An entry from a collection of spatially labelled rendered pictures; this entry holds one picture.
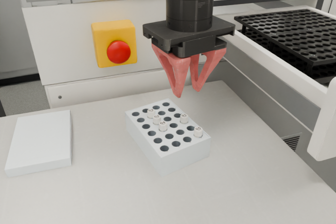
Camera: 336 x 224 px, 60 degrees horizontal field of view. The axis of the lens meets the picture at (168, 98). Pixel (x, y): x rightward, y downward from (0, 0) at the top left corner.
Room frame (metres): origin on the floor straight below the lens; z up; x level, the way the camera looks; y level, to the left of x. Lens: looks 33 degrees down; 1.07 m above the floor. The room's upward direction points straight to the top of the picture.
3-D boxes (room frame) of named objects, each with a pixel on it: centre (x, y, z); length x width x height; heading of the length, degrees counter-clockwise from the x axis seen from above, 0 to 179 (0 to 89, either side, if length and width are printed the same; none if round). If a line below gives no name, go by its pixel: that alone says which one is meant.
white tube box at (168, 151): (0.36, 0.00, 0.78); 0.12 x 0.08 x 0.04; 30
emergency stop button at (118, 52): (0.46, 0.09, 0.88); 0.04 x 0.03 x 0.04; 108
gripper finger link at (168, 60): (0.35, -0.02, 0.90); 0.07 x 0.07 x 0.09; 30
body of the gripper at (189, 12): (0.36, -0.03, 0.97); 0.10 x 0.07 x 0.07; 120
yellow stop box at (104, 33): (0.49, 0.10, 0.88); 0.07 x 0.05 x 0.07; 108
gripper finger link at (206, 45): (0.36, -0.03, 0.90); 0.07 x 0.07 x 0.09; 30
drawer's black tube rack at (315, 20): (0.50, -0.25, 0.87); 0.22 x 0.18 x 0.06; 18
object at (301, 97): (0.51, -0.25, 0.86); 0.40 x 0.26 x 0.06; 18
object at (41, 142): (0.36, 0.20, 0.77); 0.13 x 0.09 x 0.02; 16
